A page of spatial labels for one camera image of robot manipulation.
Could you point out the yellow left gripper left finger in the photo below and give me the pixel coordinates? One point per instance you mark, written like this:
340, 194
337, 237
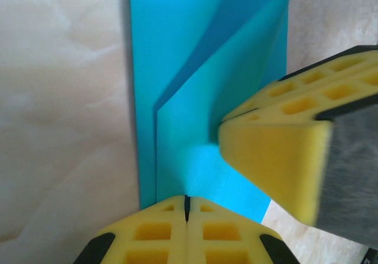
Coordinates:
147, 237

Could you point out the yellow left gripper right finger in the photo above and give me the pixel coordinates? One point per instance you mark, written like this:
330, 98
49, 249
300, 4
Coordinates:
230, 237

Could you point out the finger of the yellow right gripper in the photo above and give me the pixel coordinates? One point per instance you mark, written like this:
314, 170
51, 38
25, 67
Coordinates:
271, 163
310, 81

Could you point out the blue paper sheet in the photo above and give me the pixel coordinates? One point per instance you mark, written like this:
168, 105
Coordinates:
177, 143

